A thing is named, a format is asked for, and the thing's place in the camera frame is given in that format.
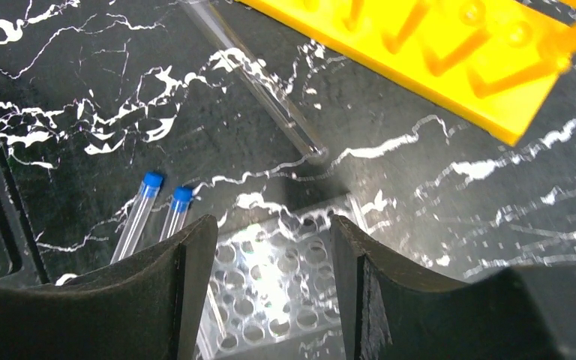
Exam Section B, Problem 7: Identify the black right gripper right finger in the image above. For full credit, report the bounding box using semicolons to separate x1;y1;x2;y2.
330;215;576;359

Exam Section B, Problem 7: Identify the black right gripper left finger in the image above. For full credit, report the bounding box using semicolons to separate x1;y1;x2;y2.
0;214;218;359

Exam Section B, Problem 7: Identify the blue capped tube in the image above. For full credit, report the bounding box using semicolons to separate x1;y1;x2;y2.
158;187;193;242
110;172;164;264

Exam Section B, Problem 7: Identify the clear large test tube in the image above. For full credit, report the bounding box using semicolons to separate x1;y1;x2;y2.
179;1;329;164

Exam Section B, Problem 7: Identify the yellow test tube rack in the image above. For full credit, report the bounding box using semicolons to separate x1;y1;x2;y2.
247;0;576;146

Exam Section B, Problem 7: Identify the clear well plate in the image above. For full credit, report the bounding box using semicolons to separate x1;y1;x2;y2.
196;194;365;359

